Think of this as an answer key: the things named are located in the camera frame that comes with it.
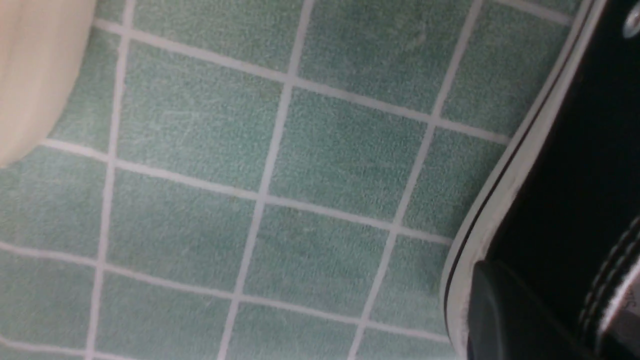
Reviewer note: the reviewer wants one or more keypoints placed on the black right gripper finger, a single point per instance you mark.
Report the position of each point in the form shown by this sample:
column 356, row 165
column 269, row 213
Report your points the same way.
column 506, row 321

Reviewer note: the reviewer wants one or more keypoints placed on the black canvas sneaker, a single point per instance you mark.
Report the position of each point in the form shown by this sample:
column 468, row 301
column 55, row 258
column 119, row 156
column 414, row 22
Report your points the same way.
column 561, row 207

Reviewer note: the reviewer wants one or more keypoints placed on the green checkered cloth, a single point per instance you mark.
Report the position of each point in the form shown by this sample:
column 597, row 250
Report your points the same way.
column 265, row 179

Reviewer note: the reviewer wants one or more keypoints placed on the right cream slipper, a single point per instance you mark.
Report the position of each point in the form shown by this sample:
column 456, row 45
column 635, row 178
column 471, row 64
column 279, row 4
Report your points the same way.
column 42, row 45

